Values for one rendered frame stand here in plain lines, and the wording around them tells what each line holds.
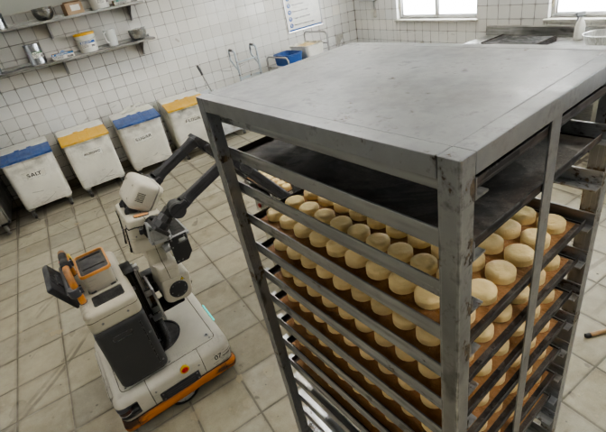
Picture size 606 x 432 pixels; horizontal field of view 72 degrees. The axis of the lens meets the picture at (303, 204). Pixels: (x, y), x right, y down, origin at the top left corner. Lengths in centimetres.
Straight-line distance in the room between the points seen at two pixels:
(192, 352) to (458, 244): 215
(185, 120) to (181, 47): 111
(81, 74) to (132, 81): 60
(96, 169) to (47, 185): 56
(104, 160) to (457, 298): 531
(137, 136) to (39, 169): 113
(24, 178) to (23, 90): 111
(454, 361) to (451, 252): 19
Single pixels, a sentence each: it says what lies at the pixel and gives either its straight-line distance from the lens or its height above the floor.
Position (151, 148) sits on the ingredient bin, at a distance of 574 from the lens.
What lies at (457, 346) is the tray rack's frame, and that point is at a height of 154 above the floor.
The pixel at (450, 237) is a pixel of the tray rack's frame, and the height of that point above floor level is 172.
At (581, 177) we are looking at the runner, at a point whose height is 159.
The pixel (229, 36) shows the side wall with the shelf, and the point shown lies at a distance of 660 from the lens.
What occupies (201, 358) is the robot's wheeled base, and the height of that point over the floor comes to 24.
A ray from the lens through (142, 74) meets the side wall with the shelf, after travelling 625.
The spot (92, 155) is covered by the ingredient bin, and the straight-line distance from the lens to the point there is 564.
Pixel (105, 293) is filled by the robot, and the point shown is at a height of 81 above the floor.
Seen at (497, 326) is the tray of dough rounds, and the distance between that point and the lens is 86.
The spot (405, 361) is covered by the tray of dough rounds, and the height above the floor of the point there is 131.
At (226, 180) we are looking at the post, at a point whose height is 162.
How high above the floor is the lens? 202
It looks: 30 degrees down
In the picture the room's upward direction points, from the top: 12 degrees counter-clockwise
